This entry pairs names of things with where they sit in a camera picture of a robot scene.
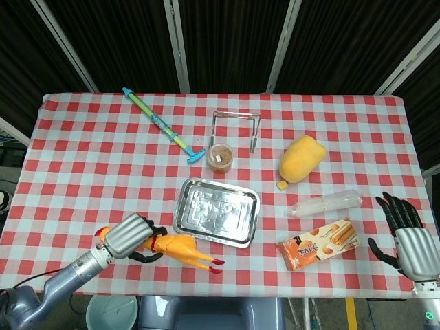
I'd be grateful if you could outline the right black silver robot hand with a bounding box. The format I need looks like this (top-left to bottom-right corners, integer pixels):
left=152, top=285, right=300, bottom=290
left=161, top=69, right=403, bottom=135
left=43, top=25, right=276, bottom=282
left=367, top=191, right=440, bottom=281

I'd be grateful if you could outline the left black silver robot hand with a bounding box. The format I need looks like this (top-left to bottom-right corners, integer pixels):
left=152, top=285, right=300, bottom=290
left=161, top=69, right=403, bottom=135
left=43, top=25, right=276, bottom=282
left=102, top=212, right=169, bottom=264

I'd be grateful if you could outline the orange rubber chicken toy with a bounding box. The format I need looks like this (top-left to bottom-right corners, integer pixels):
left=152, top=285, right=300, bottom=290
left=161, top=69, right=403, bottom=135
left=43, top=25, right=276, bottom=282
left=94, top=225, right=226, bottom=275

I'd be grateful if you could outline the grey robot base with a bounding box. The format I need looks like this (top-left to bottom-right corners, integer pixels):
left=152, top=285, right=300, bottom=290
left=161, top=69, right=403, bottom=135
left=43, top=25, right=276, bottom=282
left=137, top=295, right=286, bottom=330

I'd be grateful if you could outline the stainless steel tray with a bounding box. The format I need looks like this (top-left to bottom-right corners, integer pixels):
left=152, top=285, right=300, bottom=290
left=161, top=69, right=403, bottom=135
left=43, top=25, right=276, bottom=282
left=172, top=177, right=261, bottom=248

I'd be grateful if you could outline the blue green water squirter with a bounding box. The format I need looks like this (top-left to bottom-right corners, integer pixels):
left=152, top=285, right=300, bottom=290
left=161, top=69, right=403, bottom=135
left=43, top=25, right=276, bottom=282
left=122, top=87, right=206, bottom=165

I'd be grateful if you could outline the yellow plush mango toy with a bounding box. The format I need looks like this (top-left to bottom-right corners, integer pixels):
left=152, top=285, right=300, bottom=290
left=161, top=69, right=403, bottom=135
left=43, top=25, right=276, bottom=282
left=276, top=135, right=328, bottom=191

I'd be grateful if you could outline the red white checkered tablecloth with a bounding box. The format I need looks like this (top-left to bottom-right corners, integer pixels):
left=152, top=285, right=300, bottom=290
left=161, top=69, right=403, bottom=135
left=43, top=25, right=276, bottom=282
left=0, top=91, right=435, bottom=298

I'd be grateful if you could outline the pale green bucket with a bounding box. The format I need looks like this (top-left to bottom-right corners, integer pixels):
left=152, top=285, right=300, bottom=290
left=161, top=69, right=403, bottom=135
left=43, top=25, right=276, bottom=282
left=85, top=294, right=139, bottom=330

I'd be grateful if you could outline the orange biscuit box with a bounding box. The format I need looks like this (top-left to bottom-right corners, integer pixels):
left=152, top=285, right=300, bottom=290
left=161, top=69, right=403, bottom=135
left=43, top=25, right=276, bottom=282
left=276, top=217, right=362, bottom=272

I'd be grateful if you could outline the clear jar with orange contents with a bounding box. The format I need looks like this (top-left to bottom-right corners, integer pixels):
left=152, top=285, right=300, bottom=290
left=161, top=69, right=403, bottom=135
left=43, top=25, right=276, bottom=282
left=207, top=143, right=234, bottom=175

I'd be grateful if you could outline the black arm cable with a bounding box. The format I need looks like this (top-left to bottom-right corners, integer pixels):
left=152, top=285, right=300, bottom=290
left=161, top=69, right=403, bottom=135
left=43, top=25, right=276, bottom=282
left=0, top=269, right=68, bottom=302

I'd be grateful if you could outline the metal wire stand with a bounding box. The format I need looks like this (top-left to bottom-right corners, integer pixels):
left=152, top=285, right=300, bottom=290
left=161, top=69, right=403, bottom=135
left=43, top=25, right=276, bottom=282
left=210, top=110, right=261, bottom=154

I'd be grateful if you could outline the white metal frame pole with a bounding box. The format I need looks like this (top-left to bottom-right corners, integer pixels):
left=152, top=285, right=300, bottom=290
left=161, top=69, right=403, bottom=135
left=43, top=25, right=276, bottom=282
left=374, top=20, right=440, bottom=96
left=163, top=0, right=191, bottom=94
left=30, top=0, right=99, bottom=93
left=266, top=0, right=303, bottom=94

